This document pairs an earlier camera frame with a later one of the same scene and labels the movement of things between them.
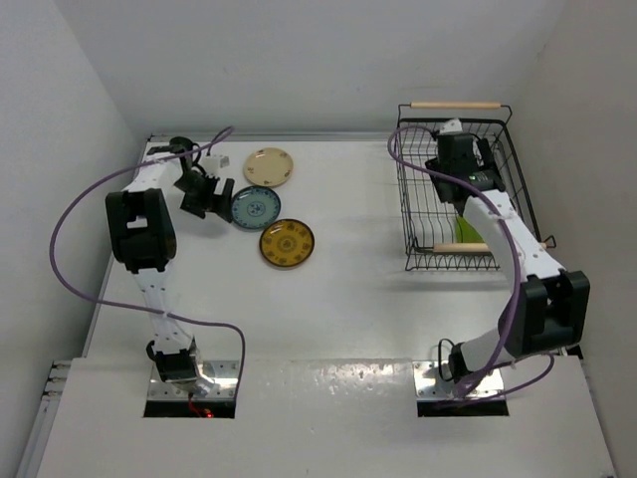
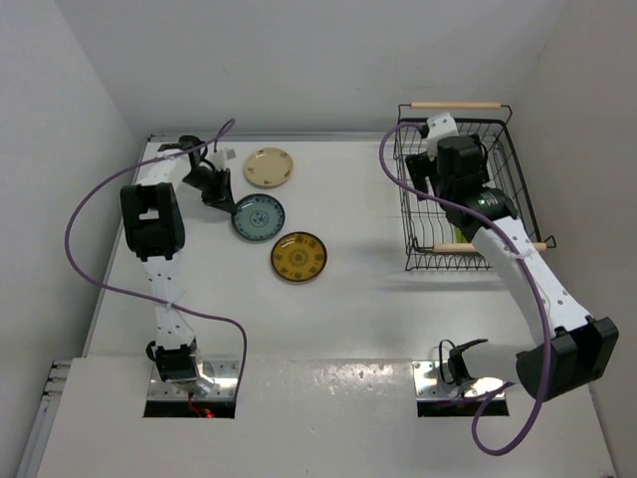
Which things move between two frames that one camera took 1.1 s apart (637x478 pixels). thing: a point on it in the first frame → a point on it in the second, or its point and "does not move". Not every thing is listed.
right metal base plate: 429,383 does not move
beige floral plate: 268,166 does not move
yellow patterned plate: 287,243 → 299,256
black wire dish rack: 442,238 does not move
